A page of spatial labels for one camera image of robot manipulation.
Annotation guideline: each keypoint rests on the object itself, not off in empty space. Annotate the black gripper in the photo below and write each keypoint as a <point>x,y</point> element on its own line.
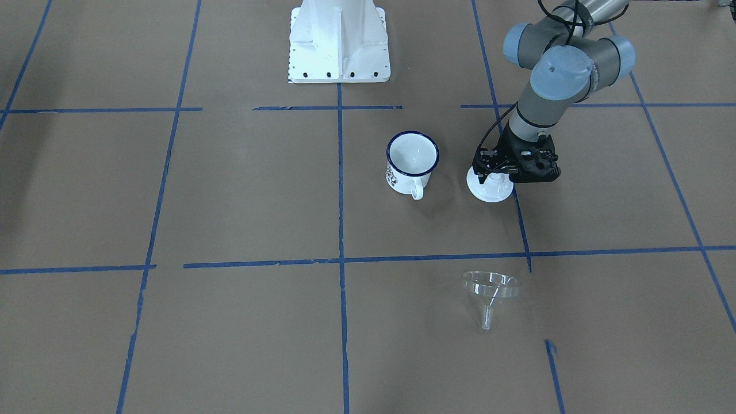
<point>508,145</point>

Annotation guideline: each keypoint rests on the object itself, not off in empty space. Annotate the white mug lid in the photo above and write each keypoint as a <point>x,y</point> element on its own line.
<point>496,188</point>

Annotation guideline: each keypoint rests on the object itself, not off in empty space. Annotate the clear glass funnel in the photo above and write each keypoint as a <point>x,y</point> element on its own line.
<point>488,289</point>

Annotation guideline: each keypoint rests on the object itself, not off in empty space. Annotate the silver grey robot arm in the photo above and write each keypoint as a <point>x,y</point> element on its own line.
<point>566,68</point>

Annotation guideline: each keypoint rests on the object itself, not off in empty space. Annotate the white enamel mug blue rim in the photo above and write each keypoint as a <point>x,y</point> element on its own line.
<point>411,158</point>

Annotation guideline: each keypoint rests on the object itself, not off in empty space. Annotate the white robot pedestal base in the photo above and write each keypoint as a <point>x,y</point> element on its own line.
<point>338,41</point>

